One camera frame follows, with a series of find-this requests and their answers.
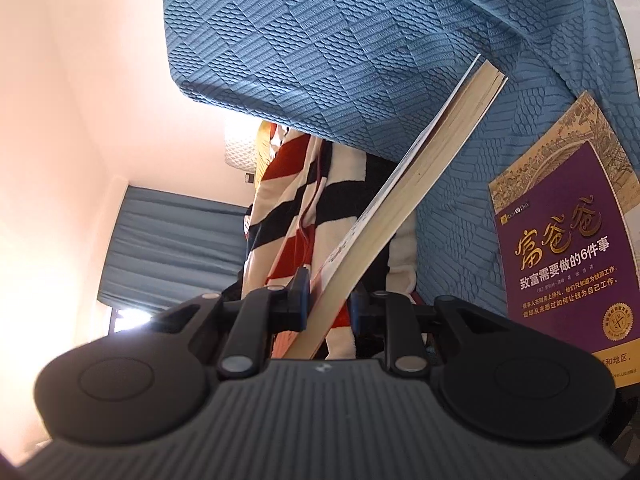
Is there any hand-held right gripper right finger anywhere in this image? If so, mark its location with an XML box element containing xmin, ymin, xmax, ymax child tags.
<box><xmin>349</xmin><ymin>287</ymin><xmax>508</xmax><ymax>375</ymax></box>

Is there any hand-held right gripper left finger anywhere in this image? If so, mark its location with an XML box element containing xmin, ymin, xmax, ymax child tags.
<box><xmin>145</xmin><ymin>267</ymin><xmax>312</xmax><ymax>380</ymax></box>

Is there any pink cover book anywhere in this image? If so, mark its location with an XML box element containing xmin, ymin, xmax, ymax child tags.
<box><xmin>287</xmin><ymin>54</ymin><xmax>508</xmax><ymax>361</ymax></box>

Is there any purple cover book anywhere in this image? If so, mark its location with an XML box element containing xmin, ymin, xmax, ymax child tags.
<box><xmin>495</xmin><ymin>140</ymin><xmax>640</xmax><ymax>390</ymax></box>

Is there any brown painting cover book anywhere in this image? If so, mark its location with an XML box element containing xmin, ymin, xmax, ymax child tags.
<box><xmin>487</xmin><ymin>91</ymin><xmax>632</xmax><ymax>221</ymax></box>

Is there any red black white striped blanket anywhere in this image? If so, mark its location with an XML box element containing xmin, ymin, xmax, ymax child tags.
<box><xmin>242</xmin><ymin>120</ymin><xmax>418</xmax><ymax>361</ymax></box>

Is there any blue curtain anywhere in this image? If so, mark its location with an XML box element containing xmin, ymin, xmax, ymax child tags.
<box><xmin>97</xmin><ymin>185</ymin><xmax>251</xmax><ymax>317</ymax></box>

